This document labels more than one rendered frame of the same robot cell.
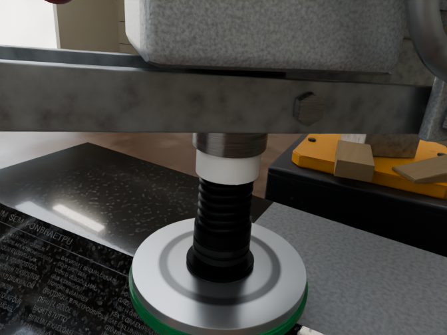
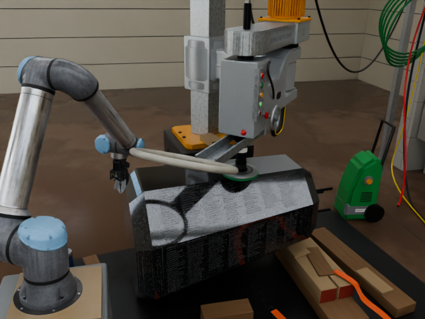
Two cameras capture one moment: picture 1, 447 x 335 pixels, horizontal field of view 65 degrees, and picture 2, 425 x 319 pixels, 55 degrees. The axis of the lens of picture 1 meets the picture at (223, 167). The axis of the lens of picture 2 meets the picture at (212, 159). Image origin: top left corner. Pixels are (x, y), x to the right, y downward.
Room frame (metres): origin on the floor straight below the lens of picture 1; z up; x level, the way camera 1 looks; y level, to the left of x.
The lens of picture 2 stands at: (-1.14, 1.72, 1.91)
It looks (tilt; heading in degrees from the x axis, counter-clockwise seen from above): 23 degrees down; 315
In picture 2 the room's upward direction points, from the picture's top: 1 degrees clockwise
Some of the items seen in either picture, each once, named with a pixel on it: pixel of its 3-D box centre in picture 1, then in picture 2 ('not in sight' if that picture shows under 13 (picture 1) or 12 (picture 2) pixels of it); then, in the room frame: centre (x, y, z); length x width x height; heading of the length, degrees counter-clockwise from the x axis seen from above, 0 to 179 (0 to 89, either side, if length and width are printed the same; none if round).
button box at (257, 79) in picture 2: not in sight; (258, 94); (0.23, 0.03, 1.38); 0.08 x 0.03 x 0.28; 109
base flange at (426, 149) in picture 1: (374, 152); (206, 134); (1.22, -0.54, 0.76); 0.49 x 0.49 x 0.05; 66
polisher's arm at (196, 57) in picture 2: not in sight; (227, 63); (1.02, -0.56, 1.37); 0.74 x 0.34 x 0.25; 8
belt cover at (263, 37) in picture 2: not in sight; (268, 38); (0.47, -0.34, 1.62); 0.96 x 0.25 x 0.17; 109
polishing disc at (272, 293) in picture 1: (219, 264); (240, 170); (0.36, 0.00, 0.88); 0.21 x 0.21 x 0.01
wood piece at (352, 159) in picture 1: (352, 159); (211, 140); (1.01, -0.39, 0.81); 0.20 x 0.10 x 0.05; 164
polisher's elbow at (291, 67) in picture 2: not in sight; (281, 74); (0.57, -0.63, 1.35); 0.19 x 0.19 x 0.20
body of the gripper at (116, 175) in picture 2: not in sight; (119, 168); (0.63, 0.67, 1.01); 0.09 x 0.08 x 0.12; 127
